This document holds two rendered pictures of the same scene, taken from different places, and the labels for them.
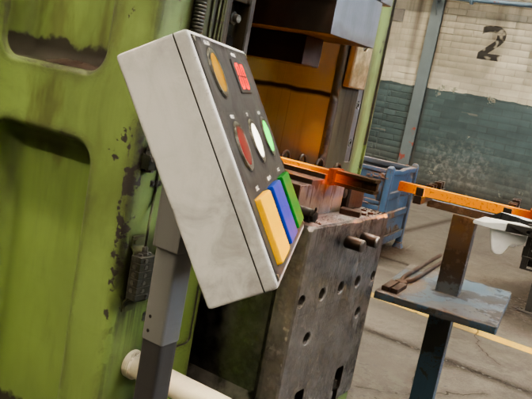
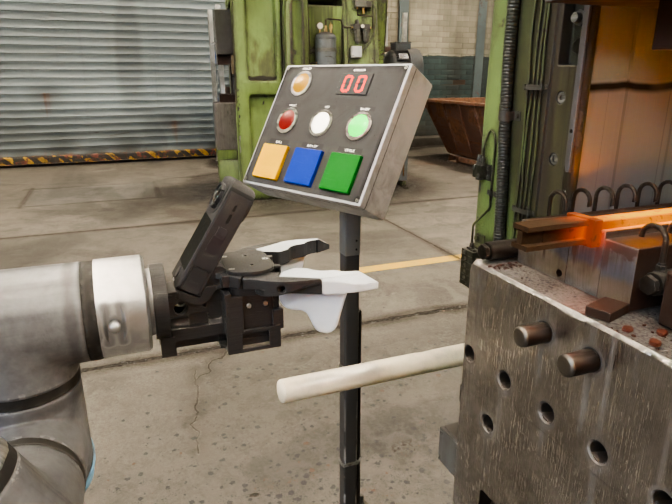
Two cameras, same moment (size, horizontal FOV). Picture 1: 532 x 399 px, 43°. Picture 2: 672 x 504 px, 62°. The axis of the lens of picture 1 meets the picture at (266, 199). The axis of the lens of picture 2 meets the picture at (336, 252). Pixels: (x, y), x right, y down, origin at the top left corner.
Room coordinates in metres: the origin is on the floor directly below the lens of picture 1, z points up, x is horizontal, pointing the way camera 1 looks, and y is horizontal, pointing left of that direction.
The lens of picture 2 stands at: (1.56, -0.85, 1.18)
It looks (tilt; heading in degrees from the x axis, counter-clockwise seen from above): 18 degrees down; 128
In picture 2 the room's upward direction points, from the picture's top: straight up
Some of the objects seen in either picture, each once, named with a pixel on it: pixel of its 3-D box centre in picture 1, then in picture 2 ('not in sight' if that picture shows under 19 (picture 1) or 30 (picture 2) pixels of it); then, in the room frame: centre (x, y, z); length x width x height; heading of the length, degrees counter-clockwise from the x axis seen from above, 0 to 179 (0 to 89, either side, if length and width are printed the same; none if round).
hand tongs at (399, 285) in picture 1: (420, 270); not in sight; (1.90, -0.48, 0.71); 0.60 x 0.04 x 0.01; 153
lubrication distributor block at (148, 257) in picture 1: (142, 275); (474, 268); (1.12, 0.18, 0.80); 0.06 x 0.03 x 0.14; 149
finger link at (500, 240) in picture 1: (499, 237); (293, 268); (1.16, -0.41, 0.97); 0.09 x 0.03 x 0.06; 91
